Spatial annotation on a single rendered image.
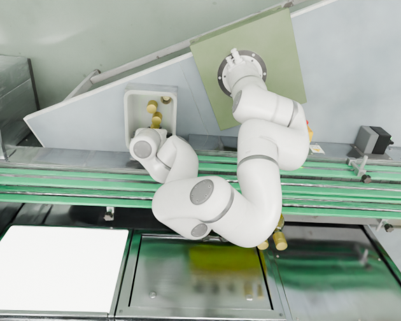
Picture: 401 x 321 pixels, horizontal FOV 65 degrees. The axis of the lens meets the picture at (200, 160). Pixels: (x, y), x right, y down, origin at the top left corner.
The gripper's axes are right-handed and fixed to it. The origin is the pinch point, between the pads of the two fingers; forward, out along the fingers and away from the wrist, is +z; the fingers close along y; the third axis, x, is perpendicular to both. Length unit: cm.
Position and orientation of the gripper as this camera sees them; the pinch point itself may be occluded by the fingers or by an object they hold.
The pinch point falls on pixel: (154, 131)
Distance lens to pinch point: 113.9
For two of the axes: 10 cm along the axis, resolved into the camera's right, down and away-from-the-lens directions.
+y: 10.0, 0.4, 0.4
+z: -0.3, -2.6, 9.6
